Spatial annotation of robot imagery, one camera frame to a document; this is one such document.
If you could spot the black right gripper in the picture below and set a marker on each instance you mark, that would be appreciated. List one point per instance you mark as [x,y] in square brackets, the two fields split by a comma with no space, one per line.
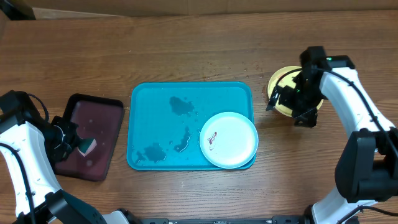
[309,117]

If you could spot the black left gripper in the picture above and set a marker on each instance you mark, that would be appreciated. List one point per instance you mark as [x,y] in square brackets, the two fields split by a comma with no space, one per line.
[58,155]

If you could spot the green pink sponge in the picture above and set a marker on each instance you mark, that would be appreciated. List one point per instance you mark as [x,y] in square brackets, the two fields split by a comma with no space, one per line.
[85,146]

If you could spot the light blue plate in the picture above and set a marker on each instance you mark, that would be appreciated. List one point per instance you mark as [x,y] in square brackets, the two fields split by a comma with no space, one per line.
[229,140]

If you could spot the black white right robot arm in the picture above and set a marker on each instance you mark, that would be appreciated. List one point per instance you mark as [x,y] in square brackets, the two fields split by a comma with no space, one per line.
[366,172]

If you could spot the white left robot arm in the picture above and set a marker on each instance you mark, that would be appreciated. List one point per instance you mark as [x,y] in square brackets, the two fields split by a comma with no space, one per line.
[31,145]

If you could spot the black water tray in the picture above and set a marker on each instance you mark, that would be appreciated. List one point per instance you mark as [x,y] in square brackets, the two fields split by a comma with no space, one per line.
[99,120]

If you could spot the blue plastic tray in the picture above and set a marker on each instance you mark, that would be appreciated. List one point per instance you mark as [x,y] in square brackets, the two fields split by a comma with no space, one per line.
[166,120]

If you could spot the brown cardboard back wall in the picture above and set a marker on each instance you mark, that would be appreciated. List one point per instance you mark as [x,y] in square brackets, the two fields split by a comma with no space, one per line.
[57,9]

